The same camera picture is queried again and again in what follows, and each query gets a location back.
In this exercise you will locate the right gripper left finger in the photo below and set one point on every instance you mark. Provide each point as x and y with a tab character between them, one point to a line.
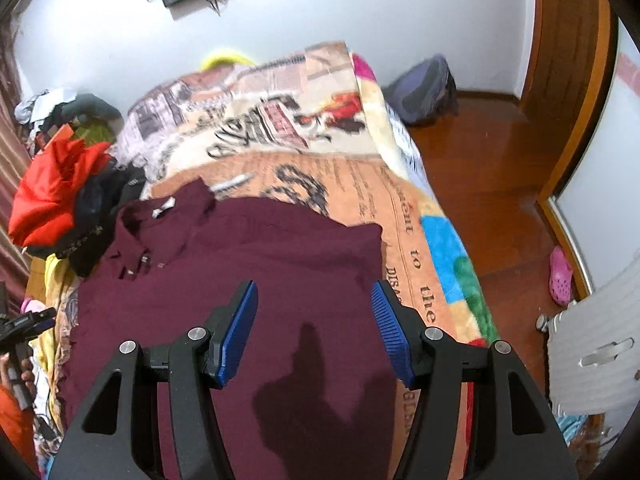
116	435

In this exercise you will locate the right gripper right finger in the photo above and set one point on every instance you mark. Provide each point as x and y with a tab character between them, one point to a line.
514	434

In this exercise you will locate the brown wooden door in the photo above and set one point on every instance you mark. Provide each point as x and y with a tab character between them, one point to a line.
570	64

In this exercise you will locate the pink croc shoe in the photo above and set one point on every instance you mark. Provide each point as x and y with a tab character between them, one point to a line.
560	277

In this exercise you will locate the yellow round object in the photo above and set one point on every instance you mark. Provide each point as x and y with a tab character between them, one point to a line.
223	59

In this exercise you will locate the black garment pile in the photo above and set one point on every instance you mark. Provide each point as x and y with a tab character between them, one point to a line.
96	208

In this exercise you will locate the red garment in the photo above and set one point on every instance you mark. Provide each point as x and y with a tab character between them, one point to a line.
44	204

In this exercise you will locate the yellow cloth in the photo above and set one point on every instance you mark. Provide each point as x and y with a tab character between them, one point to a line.
51	289

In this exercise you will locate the blue grey backpack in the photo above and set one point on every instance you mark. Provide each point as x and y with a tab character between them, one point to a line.
424	93

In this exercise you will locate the newspaper print bed blanket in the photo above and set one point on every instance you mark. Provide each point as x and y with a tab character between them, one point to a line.
311	129

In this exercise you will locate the person left hand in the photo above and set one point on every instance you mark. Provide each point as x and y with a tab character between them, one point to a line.
13	374

